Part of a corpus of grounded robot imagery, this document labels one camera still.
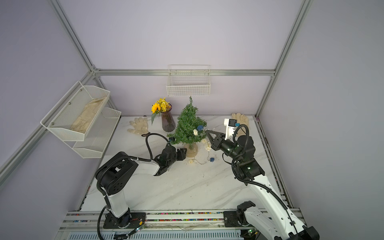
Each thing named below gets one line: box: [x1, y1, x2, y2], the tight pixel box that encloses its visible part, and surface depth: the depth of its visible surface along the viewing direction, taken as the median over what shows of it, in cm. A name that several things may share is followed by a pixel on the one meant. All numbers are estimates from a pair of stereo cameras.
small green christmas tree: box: [167, 96, 207, 158], surface depth 78 cm
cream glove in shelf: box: [70, 96, 106, 134], surface depth 81 cm
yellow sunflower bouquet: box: [151, 97, 172, 126], surface depth 95 cm
